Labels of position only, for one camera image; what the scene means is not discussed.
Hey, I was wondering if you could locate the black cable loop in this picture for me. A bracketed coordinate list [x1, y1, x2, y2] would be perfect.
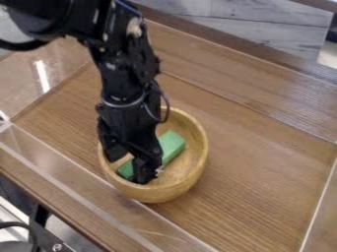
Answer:
[141, 79, 171, 125]

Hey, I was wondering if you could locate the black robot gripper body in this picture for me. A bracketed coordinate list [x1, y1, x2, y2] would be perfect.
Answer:
[96, 94, 163, 157]

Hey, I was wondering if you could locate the brown wooden bowl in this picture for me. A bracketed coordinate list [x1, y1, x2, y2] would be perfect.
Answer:
[97, 107, 210, 203]

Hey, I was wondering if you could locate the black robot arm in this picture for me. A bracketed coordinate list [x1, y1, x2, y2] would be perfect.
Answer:
[0, 0, 167, 184]

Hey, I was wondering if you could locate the black table leg bracket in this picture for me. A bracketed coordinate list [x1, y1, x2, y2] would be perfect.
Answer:
[29, 204, 76, 252]

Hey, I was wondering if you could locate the clear acrylic front wall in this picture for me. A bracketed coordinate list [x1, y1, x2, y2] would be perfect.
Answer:
[0, 111, 216, 252]

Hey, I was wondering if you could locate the green rectangular block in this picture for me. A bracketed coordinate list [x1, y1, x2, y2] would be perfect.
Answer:
[116, 130, 185, 180]

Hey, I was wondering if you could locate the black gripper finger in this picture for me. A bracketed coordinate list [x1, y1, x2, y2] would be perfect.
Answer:
[97, 119, 128, 162]
[131, 155, 163, 184]

